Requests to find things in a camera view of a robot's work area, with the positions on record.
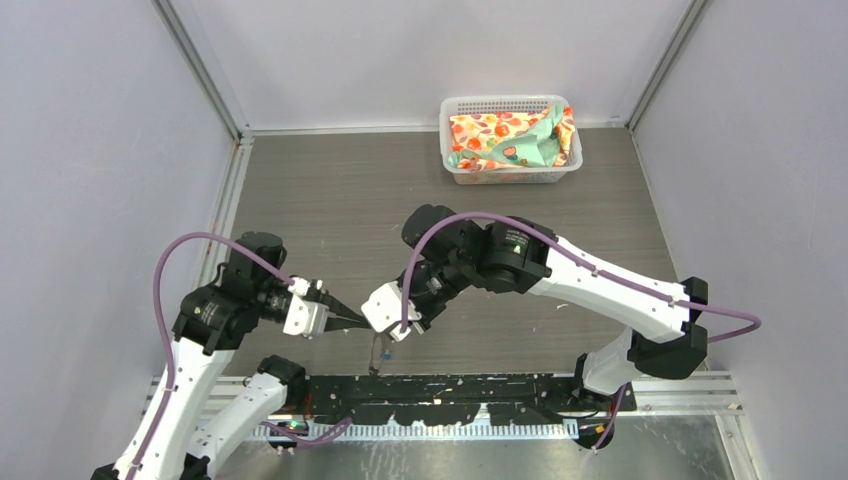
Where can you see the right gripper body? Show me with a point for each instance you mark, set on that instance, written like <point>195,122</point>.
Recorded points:
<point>430,288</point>

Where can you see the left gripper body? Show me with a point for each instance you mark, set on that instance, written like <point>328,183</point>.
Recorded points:
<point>321,293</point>

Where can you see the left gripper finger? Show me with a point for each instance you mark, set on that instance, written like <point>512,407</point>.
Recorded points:
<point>344,324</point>
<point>340,310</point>

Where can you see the large metal keyring disc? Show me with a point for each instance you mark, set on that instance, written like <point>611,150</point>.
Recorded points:
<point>381,342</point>

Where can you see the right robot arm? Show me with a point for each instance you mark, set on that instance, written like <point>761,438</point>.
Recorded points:
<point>452,253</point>

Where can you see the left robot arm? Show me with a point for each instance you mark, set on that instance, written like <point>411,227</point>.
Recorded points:
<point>172,442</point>

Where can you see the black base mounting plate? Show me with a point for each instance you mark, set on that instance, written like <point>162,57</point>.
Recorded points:
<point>443,400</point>

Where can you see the floral patterned cloth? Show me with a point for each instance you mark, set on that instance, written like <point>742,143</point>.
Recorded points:
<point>502,140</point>

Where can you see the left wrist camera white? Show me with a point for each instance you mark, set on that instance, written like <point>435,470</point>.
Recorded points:
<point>305,311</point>

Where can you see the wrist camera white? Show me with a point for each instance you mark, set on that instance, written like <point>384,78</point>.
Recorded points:
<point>305,311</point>
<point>382,311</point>

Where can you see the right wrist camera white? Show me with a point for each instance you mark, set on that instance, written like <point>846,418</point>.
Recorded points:
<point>382,311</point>

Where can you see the aluminium frame rail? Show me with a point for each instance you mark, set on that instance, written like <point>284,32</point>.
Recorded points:
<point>704,394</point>

